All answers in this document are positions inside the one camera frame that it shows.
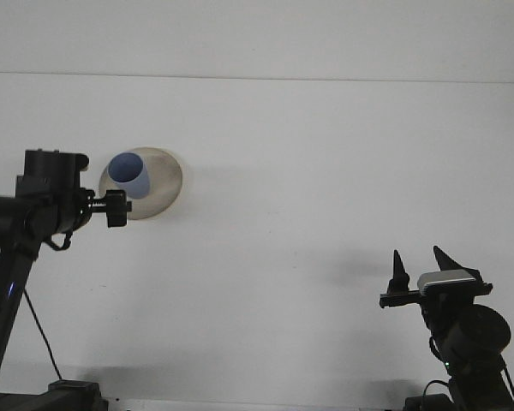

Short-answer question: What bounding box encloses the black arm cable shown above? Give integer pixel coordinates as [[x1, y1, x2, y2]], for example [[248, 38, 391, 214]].
[[22, 230, 73, 383], [421, 366, 514, 411]]

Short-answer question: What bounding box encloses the dark base platform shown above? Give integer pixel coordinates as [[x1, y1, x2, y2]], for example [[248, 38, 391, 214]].
[[0, 391, 48, 411]]

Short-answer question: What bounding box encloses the pale round plate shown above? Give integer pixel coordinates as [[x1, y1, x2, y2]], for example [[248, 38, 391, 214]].
[[98, 146, 184, 222]]

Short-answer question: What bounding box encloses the pale blue cup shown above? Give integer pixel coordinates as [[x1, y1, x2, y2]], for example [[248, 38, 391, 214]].
[[106, 152, 150, 200]]

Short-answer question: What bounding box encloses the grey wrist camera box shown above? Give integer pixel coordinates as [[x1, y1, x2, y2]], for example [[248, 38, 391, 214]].
[[59, 152, 90, 173], [416, 269, 477, 297]]

